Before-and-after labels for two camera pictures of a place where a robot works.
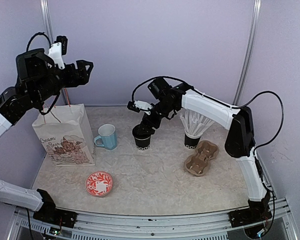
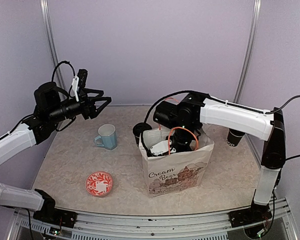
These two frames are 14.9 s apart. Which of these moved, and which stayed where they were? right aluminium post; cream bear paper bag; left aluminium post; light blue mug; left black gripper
Moved: left black gripper; cream bear paper bag
Stayed: light blue mug; right aluminium post; left aluminium post
